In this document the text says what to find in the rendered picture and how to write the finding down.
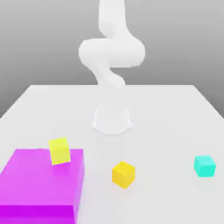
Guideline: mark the small lime yellow cube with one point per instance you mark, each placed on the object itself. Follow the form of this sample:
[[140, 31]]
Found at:
[[59, 151]]

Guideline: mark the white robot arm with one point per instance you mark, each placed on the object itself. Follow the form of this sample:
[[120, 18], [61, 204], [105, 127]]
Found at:
[[112, 52]]

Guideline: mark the small cyan cube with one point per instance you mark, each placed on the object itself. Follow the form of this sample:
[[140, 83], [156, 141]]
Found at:
[[204, 166]]

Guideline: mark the small golden yellow cube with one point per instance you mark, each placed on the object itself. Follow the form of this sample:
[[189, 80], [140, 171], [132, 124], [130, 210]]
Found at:
[[123, 175]]

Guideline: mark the large magenta box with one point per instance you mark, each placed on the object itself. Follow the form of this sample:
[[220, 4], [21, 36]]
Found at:
[[35, 183]]

